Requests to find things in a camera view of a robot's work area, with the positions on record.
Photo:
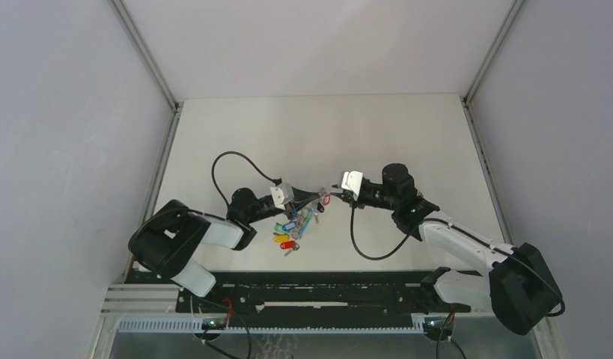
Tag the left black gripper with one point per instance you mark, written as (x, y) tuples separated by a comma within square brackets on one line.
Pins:
[(302, 198)]

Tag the black mounting base rail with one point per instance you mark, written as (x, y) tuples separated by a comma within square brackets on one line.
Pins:
[(351, 299)]

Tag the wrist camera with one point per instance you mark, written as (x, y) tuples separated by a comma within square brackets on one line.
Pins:
[(282, 194), (351, 182)]

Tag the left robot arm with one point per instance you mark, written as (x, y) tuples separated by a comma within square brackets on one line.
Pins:
[(166, 242)]

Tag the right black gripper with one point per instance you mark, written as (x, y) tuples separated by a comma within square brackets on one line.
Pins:
[(349, 200)]

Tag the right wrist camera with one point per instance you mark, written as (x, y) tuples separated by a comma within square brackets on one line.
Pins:
[(351, 182)]

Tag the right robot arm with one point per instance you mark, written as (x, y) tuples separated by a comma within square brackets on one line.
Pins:
[(513, 283)]

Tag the blue keyring with keys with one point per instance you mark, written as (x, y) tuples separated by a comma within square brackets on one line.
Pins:
[(287, 235)]

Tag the white slotted cable duct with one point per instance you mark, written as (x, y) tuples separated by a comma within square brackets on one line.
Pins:
[(213, 326)]

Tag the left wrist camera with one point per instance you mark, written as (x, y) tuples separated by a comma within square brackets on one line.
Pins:
[(282, 194)]

